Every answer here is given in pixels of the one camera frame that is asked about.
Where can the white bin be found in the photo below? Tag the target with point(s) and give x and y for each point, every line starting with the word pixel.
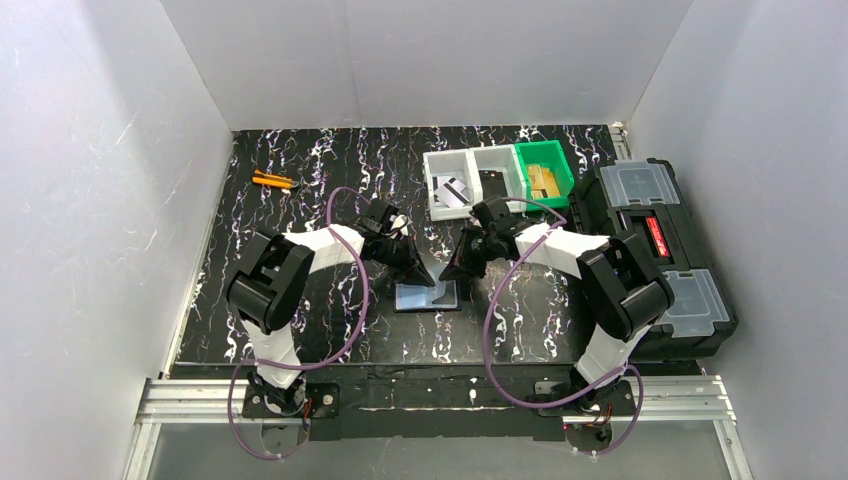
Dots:
pixel 454 163
pixel 503 158

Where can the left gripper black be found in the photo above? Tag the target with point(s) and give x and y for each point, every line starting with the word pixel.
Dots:
pixel 399 250

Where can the black card in bin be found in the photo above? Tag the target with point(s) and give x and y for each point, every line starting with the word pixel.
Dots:
pixel 493 183

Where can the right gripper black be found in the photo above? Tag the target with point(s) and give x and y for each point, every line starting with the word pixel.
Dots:
pixel 474 248

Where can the white card magnetic stripe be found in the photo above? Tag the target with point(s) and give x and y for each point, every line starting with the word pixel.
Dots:
pixel 440 181

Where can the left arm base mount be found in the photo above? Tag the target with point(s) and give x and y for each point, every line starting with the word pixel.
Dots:
pixel 290 410

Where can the tan cards in green bin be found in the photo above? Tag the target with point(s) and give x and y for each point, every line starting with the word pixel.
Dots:
pixel 543 182

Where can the green bin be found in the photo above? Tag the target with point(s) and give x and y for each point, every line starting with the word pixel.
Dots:
pixel 549 154

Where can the aluminium frame rail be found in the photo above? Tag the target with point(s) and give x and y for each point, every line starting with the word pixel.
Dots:
pixel 451 406

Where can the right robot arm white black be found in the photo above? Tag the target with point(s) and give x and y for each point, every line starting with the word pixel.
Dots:
pixel 626 291

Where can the middle white bin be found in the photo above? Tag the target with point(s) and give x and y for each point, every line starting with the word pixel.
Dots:
pixel 503 158

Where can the left white bin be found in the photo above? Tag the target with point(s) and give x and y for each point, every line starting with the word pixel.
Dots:
pixel 454 163

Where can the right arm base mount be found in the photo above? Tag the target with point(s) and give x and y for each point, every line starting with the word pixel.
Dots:
pixel 600 421

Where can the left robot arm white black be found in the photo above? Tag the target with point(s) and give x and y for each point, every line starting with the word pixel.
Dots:
pixel 266 289

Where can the black toolbox clear lids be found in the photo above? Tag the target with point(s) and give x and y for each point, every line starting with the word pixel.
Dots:
pixel 643 196

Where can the black leather card holder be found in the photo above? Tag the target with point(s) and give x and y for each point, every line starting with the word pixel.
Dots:
pixel 443 296

